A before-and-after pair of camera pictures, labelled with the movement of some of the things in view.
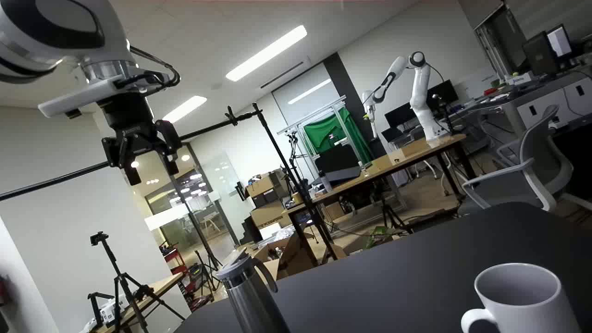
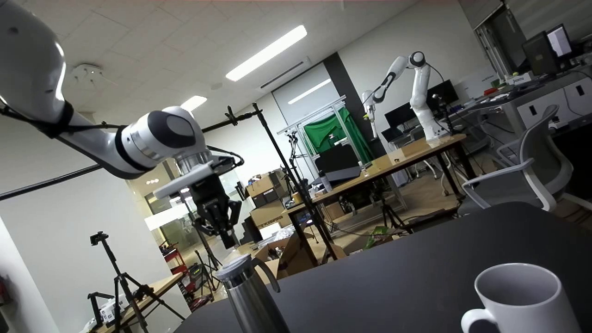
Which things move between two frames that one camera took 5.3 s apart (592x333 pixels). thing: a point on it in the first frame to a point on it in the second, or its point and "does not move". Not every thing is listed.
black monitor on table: [338, 164] does not move
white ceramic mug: [520, 297] does not move
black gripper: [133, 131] to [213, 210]
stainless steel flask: [248, 284] does not move
